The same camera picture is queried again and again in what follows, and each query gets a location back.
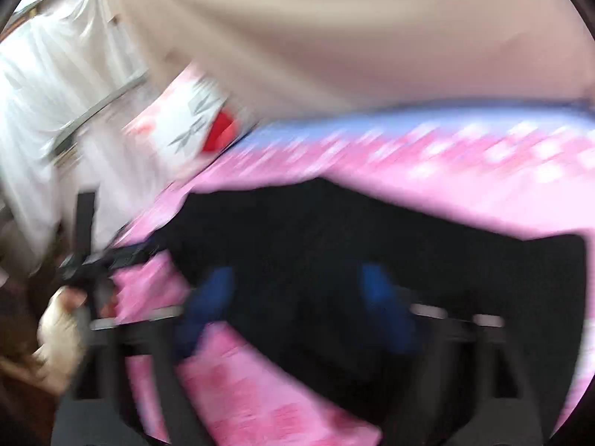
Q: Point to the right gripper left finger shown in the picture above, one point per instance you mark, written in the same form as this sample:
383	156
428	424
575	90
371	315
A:
98	407

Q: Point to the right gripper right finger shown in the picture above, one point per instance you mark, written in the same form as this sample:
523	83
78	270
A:
468	386

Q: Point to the black pants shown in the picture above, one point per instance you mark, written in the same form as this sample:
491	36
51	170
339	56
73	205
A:
319	278

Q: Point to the left hand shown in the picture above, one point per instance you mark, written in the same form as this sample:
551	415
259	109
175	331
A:
61	336

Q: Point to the cat face cushion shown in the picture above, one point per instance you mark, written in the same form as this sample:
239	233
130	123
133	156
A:
173	130

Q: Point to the silver satin curtain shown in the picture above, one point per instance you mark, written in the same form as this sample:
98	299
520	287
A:
71	80

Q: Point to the pink rose bedsheet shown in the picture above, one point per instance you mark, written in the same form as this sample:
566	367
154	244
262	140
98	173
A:
527	172

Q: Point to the beige headboard cover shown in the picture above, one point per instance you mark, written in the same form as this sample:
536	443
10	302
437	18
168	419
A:
289	58

